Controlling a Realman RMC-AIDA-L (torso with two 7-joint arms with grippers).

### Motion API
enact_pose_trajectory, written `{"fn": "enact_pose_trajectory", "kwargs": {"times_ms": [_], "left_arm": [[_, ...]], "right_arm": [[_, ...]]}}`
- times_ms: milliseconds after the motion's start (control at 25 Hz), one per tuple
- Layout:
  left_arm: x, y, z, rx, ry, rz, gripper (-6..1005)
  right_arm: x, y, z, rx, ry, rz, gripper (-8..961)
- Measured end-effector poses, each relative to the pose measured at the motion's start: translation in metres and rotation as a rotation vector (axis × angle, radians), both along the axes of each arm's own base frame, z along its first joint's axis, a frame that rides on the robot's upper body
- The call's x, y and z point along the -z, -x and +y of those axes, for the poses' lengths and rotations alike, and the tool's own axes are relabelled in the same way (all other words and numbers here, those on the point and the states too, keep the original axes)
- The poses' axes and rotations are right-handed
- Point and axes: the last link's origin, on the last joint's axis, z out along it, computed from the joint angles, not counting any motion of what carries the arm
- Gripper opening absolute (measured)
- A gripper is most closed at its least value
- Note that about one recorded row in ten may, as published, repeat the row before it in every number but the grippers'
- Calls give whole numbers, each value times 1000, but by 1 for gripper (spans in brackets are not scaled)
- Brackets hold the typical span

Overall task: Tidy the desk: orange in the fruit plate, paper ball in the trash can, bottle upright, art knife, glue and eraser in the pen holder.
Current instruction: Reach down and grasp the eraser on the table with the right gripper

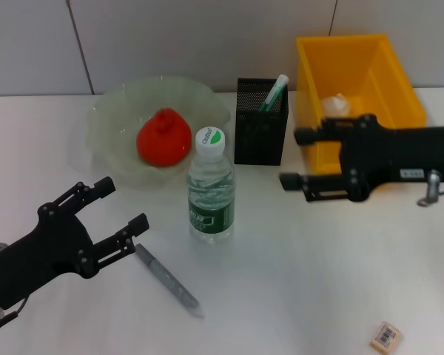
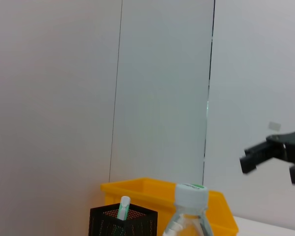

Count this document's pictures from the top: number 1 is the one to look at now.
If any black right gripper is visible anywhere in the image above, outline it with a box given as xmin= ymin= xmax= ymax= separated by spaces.
xmin=279 ymin=114 xmax=444 ymax=203

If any mint green utility knife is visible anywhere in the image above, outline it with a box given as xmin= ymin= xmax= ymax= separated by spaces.
xmin=258 ymin=73 xmax=289 ymax=112

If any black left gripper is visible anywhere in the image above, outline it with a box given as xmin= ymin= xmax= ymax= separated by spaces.
xmin=0 ymin=176 xmax=149 ymax=311

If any red round fruit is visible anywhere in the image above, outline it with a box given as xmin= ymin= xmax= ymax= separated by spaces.
xmin=135 ymin=107 xmax=193 ymax=168

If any clear water bottle green label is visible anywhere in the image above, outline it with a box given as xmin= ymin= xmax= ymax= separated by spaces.
xmin=186 ymin=126 xmax=237 ymax=244

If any yellow plastic storage bin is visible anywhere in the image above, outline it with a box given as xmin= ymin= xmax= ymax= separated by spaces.
xmin=295 ymin=34 xmax=428 ymax=189

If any translucent wavy glass fruit plate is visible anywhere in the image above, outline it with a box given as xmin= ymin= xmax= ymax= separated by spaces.
xmin=85 ymin=75 xmax=232 ymax=192

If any grey marker pen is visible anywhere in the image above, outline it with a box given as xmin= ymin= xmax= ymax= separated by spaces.
xmin=133 ymin=243 xmax=205 ymax=320

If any black mesh pen holder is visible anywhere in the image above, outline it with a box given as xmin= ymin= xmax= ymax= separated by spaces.
xmin=234 ymin=77 xmax=289 ymax=166

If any right gripper cable with plugs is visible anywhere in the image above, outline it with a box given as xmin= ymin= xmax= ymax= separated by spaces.
xmin=416 ymin=169 xmax=444 ymax=207

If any beige eraser with barcode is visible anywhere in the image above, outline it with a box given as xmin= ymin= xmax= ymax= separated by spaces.
xmin=369 ymin=320 xmax=403 ymax=351

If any white paper ball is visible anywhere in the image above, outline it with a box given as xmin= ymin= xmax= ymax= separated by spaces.
xmin=320 ymin=92 xmax=352 ymax=118

